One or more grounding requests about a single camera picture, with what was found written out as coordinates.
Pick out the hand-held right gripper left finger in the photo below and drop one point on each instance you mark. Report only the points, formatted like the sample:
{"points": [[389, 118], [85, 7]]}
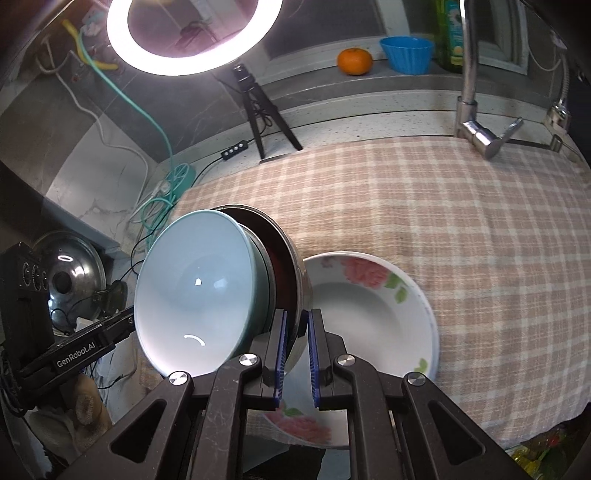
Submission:
{"points": [[279, 355]]}

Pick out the light blue ceramic bowl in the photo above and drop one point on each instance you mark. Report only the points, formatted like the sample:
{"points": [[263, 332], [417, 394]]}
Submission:
{"points": [[194, 295]]}

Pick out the blue ribbed cup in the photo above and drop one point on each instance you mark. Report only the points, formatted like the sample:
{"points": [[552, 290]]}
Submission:
{"points": [[408, 55]]}

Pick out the chrome kitchen faucet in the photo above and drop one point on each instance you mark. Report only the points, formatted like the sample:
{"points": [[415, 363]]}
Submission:
{"points": [[466, 92]]}

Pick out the large steel bowl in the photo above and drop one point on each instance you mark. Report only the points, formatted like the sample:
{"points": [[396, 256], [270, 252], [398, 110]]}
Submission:
{"points": [[302, 295]]}

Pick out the round teal power strip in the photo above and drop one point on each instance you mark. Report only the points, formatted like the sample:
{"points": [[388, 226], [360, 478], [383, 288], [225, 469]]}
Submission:
{"points": [[138, 115], [184, 177]]}

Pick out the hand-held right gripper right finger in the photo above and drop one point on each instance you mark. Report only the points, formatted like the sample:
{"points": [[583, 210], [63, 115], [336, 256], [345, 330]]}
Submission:
{"points": [[315, 355]]}

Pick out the black mini tripod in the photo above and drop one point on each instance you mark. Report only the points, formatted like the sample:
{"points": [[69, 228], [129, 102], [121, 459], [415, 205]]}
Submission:
{"points": [[258, 110]]}

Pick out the green dish soap bottle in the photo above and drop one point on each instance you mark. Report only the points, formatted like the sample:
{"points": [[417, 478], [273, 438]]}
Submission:
{"points": [[449, 41]]}

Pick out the person's left hand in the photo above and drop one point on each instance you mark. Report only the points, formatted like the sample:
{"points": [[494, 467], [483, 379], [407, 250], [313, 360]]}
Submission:
{"points": [[87, 397]]}

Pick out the steel pot lid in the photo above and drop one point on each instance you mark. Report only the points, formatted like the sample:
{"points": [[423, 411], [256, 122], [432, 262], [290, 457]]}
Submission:
{"points": [[74, 277]]}

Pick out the red steel bowl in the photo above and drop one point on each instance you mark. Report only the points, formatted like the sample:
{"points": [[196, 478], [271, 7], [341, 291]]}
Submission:
{"points": [[277, 277]]}

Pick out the plate with large pink roses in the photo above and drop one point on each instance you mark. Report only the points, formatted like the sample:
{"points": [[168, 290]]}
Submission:
{"points": [[369, 323]]}

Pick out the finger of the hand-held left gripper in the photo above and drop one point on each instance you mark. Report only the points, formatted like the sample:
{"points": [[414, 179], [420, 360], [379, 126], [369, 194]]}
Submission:
{"points": [[120, 327]]}

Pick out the checked cloth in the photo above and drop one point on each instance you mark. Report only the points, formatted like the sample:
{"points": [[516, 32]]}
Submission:
{"points": [[438, 230]]}

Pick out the orange fruit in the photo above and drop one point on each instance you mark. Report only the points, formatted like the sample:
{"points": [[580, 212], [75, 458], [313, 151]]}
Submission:
{"points": [[354, 61]]}

